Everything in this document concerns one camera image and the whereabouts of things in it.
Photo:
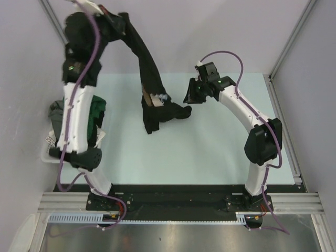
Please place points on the grey cable duct strip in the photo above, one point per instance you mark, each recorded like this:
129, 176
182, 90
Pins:
109, 219

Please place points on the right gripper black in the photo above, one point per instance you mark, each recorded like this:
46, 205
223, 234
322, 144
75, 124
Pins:
190, 97

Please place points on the grey t shirt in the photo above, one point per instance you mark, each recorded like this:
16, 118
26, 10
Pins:
55, 114

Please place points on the aluminium corner post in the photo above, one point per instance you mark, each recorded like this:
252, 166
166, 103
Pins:
53, 23
293, 36

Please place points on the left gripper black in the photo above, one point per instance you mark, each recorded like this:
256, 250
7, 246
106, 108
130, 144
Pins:
115, 23

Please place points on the black printed t shirt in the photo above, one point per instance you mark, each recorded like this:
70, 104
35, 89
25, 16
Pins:
156, 102

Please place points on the right aluminium frame rail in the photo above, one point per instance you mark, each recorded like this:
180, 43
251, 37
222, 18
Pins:
287, 142

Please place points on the green t shirt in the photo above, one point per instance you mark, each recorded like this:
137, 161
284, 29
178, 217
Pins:
95, 119

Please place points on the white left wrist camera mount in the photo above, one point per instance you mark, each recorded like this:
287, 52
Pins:
88, 7

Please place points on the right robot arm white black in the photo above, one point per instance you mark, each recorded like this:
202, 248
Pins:
264, 141

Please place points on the left aluminium corner post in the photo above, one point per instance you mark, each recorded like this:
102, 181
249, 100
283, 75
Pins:
53, 23

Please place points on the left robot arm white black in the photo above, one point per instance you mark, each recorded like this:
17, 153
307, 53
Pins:
87, 38

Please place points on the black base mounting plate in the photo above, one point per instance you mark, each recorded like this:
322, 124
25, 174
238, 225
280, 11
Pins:
179, 202

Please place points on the right aluminium corner post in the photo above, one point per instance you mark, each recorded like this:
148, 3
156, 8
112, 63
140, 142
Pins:
293, 36

